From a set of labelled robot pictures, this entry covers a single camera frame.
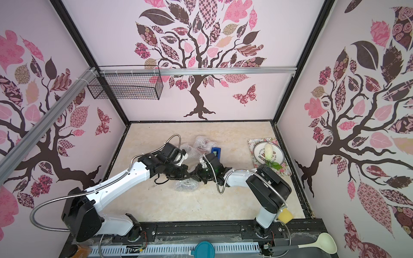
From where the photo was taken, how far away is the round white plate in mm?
995

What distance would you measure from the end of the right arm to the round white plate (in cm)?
35

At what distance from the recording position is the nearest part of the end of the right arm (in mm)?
683
